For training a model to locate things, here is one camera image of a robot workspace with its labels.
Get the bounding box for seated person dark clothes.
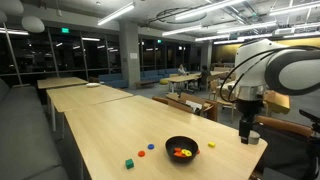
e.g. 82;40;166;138
198;65;212;90

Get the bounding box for blue lounge sofa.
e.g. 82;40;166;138
98;73;129;89
140;68;180;82

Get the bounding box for green wooden block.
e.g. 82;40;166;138
124;158;135;170

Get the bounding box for black circular ceiling track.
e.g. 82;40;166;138
155;7;208;25

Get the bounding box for low wooden bench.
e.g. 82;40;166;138
134;79;156;88

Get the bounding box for black camera on tripod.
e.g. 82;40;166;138
298;108;320;180

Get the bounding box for wooden dining table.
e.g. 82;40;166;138
167;70;231;94

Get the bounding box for wide concrete pillar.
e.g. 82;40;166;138
118;20;141;90

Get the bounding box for grey sofa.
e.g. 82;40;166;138
0;78;70;180

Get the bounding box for light wooden table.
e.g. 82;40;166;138
36;76;89;105
46;84;134;133

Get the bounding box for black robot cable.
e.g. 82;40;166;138
218;44;320;103

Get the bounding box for white globe lamp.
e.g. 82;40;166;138
21;15;46;34
0;0;25;15
0;9;8;24

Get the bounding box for open cardboard box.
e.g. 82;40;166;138
165;92;194;114

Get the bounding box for narrow concrete pillar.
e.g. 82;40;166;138
200;40;213;71

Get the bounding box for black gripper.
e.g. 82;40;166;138
238;116;253;145

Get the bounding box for fluorescent ceiling light strip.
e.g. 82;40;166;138
269;0;320;17
0;27;30;36
194;33;231;43
213;38;240;46
174;0;248;21
97;1;136;27
161;24;203;37

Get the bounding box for cardboard box with print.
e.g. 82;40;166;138
179;92;219;123

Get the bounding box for brown and dark armchair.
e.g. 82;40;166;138
251;115;318;180

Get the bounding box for seated person light shirt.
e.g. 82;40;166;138
177;63;188;77

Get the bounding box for brown leather chair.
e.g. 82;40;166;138
152;96;169;106

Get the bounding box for black bowl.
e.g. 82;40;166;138
165;135;200;164

